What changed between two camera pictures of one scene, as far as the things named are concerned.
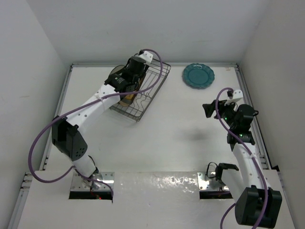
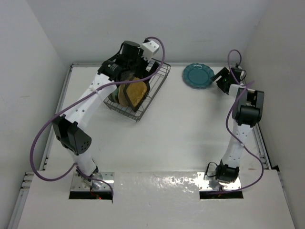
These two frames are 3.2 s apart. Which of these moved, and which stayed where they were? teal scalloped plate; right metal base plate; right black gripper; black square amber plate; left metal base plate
Moved: black square amber plate; right black gripper
Stayed: right metal base plate; left metal base plate; teal scalloped plate
